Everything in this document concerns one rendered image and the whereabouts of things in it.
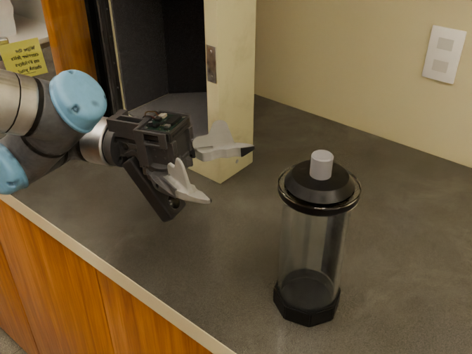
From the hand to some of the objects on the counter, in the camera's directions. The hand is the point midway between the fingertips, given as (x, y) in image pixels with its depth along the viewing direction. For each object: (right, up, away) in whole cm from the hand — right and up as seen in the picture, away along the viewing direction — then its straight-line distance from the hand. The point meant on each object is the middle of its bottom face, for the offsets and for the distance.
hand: (236, 176), depth 71 cm
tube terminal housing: (-8, +10, +50) cm, 52 cm away
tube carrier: (+11, -18, +6) cm, 22 cm away
